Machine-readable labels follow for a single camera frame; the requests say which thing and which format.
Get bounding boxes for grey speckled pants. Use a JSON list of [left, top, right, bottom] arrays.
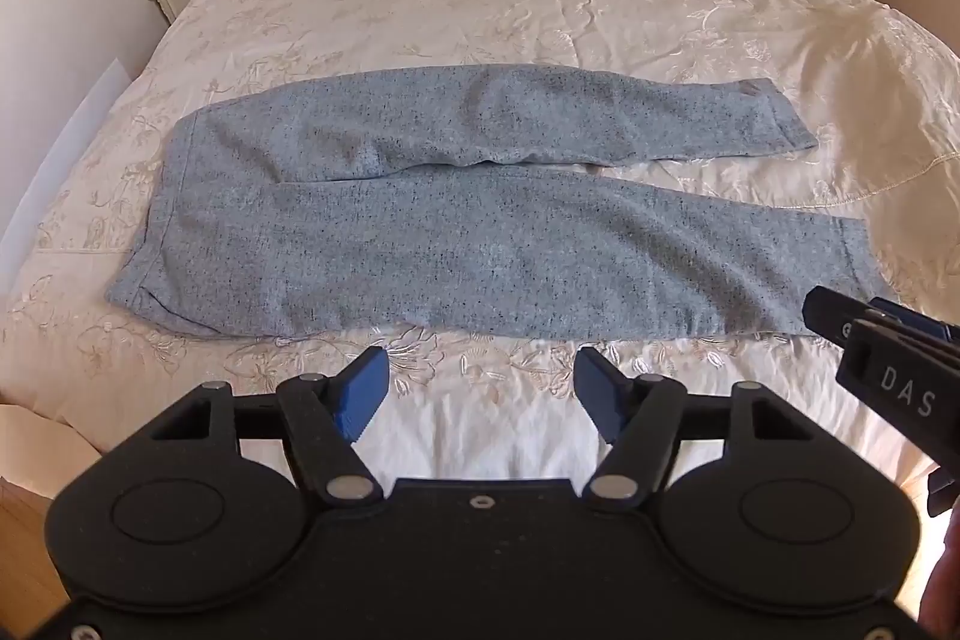
[[106, 65, 887, 339]]

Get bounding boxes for person's hand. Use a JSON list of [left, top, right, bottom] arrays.
[[919, 549, 960, 640]]

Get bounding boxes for peach bed sheet skirt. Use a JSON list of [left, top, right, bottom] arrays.
[[0, 404, 99, 498]]

